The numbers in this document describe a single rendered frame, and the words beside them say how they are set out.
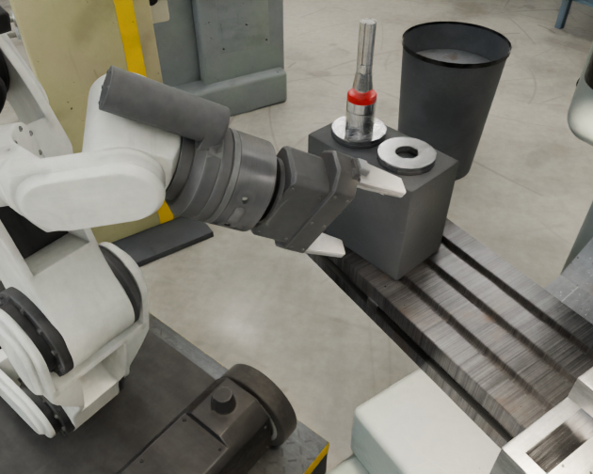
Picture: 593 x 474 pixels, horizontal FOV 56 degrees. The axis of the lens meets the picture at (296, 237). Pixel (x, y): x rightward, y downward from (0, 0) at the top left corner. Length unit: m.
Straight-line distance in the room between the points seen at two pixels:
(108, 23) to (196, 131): 1.64
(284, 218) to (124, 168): 0.17
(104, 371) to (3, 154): 0.69
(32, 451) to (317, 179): 0.93
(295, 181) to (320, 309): 1.66
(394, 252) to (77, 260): 0.48
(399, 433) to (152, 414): 0.57
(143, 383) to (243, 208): 0.86
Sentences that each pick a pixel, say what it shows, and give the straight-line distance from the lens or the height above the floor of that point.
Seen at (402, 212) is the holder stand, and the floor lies 1.08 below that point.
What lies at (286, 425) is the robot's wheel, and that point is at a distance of 1.25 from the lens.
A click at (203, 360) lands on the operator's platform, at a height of 0.40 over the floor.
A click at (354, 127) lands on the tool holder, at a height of 1.15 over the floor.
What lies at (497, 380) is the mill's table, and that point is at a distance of 0.86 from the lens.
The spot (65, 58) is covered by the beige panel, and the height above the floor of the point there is 0.83.
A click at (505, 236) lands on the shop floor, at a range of 2.60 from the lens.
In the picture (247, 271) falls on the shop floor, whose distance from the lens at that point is 2.29.
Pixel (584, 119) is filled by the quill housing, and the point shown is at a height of 1.34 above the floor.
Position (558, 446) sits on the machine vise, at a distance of 0.74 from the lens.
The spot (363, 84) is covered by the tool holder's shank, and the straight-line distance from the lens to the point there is 0.89.
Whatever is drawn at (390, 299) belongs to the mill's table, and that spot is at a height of 0.94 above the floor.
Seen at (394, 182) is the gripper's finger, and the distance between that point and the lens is 0.56.
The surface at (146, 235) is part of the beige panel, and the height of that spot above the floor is 0.03.
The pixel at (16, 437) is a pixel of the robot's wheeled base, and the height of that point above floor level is 0.57.
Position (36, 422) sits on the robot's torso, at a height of 0.70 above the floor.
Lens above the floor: 1.61
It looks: 41 degrees down
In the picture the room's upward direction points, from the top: straight up
